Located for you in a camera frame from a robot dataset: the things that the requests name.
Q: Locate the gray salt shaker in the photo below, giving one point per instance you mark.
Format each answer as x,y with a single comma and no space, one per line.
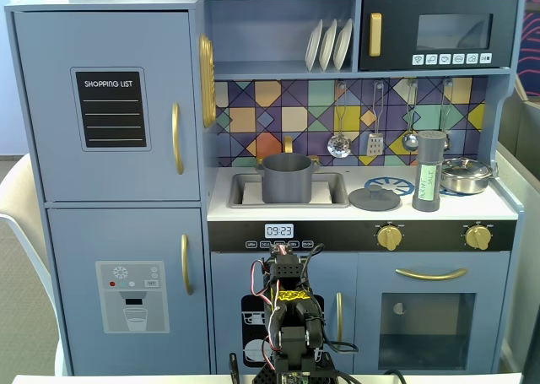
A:
428,156

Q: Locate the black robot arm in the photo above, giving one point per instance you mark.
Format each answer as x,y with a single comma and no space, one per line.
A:
295,312

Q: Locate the blue dishwasher door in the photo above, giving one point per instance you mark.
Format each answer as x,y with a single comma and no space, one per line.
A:
228,282

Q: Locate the gray plastic pot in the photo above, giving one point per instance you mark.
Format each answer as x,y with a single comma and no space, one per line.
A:
287,181

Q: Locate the gray sink basin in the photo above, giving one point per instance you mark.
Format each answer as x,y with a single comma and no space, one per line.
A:
236,190

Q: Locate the blue oven door with window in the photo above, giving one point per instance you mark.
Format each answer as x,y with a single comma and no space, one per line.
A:
371,282

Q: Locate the gray pot lid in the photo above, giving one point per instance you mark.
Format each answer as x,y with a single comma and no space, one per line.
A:
373,200

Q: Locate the gold stove knob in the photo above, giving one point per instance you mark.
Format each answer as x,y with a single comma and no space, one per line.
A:
477,237
389,237

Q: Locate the gold toy faucet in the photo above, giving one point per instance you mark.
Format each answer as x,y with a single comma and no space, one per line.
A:
288,143

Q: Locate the steel skimmer spoon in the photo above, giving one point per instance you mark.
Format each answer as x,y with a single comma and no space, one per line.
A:
338,146

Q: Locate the steel slotted spatula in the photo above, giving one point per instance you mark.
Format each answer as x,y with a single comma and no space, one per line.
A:
375,145

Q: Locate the steel ladle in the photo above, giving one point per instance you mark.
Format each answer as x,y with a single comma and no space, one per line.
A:
409,141

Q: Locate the steel pot with lid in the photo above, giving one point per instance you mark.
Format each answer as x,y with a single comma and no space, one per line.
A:
464,177

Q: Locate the steel hanging spoon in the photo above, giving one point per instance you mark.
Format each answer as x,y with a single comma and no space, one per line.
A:
446,141

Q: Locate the blue fridge door with dispenser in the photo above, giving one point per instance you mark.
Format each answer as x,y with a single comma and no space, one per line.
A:
84,240

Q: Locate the white toy plate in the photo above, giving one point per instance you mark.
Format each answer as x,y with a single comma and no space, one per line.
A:
328,48
342,46
313,46

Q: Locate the blue wooden toy kitchen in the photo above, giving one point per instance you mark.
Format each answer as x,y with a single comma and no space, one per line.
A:
270,38

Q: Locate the black microwave door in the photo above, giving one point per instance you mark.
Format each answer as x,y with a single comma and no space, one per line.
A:
401,29

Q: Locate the blue fridge door with chalkboard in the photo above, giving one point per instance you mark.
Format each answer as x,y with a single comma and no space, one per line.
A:
50,169

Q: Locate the white plastic chair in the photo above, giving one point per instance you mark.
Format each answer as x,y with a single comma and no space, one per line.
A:
17,190

